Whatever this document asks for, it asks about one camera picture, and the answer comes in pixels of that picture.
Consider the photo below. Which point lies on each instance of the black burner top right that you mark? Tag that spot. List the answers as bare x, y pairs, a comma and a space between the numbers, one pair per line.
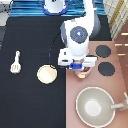
103, 51

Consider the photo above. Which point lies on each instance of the pink stove top board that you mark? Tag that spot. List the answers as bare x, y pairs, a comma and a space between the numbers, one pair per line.
114, 84

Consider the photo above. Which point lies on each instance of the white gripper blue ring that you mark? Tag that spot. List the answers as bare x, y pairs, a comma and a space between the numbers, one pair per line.
66, 60

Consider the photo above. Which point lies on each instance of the pink pot with food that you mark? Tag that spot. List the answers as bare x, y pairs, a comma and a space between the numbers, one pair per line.
84, 73

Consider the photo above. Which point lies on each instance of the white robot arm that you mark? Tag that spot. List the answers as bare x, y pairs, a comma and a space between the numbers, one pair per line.
75, 35

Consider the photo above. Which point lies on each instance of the cream plate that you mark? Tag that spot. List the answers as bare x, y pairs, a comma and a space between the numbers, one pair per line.
47, 74

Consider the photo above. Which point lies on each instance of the cream slotted spatula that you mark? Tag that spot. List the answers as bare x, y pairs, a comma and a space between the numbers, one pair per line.
16, 66

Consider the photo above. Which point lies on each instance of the black burner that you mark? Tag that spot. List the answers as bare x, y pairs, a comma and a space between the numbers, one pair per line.
103, 51
106, 69

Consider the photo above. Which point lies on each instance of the black burner bottom right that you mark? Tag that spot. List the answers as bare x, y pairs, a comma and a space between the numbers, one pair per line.
106, 69

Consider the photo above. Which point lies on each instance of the black table mat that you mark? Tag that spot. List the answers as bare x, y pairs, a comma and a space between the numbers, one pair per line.
25, 102

